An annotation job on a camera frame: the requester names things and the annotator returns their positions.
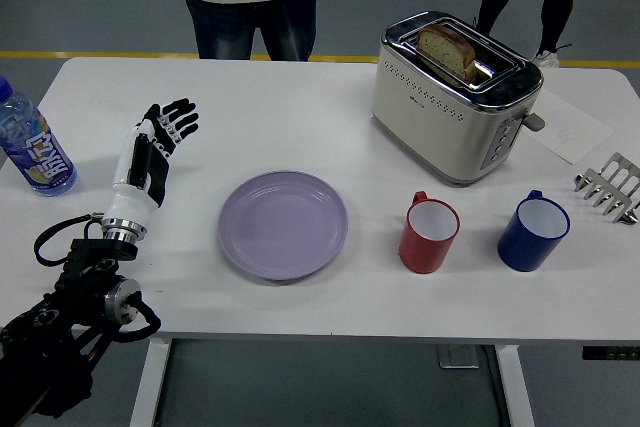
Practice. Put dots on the red mug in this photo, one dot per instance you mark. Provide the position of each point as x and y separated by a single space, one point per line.
425 252

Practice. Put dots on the clear bottle with blue label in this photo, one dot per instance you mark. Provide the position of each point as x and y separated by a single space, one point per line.
35 147

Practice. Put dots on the cream and chrome toaster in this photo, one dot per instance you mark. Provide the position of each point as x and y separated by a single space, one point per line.
430 122

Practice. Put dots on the person in dark trousers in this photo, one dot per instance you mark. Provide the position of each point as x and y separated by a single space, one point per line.
557 2

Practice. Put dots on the grey under-table bracket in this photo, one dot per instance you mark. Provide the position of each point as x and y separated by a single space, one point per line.
457 357

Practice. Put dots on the black table control panel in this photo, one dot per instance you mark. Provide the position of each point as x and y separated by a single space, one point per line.
610 353

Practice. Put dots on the metal toast rack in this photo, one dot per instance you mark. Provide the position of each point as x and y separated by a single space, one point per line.
612 187

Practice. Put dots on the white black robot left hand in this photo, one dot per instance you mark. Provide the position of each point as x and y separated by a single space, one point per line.
127 197

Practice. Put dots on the brown bread slice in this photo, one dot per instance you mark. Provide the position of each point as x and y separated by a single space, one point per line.
442 49

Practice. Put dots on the purple plate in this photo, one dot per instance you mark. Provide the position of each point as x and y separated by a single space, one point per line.
282 227

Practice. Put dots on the blue mug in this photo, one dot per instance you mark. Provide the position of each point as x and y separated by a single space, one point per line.
525 249

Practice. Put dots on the white paper sheet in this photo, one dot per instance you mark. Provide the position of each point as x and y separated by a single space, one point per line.
575 132

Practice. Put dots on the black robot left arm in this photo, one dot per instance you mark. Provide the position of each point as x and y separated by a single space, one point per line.
75 277

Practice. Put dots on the white table leg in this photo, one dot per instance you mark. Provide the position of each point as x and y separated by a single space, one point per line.
515 387
150 382

